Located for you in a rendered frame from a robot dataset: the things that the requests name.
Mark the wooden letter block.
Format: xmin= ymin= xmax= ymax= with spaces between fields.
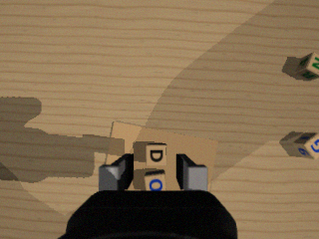
xmin=145 ymin=170 xmax=167 ymax=190
xmin=293 ymin=132 xmax=319 ymax=159
xmin=295 ymin=52 xmax=319 ymax=81
xmin=146 ymin=143 xmax=167 ymax=166

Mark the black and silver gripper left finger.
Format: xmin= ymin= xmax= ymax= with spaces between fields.
xmin=99 ymin=153 xmax=134 ymax=191

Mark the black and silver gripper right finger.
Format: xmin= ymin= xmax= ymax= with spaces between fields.
xmin=176 ymin=153 xmax=207 ymax=191

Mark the tan square mat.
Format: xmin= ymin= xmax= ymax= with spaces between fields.
xmin=106 ymin=121 xmax=218 ymax=192

